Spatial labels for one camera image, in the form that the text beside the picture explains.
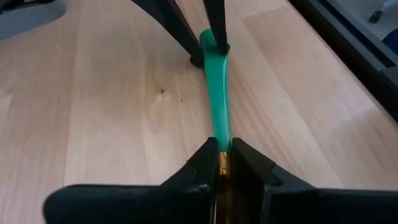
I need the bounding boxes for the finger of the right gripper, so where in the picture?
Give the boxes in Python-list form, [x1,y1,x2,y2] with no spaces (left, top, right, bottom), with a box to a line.
[130,0,205,68]
[203,0,231,57]

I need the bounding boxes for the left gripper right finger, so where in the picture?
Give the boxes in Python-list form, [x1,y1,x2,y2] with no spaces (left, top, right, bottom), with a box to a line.
[230,137,398,224]

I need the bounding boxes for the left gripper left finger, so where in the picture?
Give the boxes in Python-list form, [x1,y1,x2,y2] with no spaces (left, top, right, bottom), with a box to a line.
[42,136,220,224]

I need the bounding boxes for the black aluminium table frame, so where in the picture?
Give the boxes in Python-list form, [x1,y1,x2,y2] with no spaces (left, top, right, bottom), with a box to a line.
[287,0,398,124]

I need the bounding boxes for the black bottom rail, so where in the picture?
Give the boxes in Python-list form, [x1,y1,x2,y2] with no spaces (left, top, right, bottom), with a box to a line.
[317,0,398,74]

